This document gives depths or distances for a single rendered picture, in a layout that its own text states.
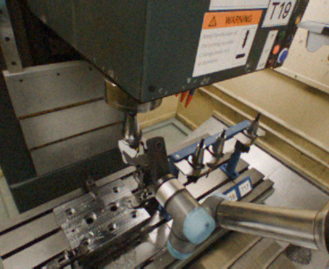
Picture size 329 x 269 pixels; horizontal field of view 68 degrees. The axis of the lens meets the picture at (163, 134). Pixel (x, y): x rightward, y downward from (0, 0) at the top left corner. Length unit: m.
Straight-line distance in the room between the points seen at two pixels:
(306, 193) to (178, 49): 1.33
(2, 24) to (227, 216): 0.87
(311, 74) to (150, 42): 1.16
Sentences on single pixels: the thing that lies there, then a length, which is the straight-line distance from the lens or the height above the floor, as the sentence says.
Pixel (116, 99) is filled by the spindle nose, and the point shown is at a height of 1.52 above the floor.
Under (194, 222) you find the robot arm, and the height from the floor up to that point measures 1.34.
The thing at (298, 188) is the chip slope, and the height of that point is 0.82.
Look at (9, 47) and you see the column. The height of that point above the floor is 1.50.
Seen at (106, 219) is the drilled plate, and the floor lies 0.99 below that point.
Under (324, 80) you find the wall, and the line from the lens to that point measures 1.43.
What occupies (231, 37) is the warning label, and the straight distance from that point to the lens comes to 0.49.
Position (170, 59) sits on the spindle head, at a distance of 0.40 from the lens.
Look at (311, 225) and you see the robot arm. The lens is 0.58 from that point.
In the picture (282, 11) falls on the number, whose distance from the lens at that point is 0.61.
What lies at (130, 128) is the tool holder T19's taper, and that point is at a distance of 0.70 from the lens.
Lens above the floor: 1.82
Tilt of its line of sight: 37 degrees down
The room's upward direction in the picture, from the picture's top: 8 degrees clockwise
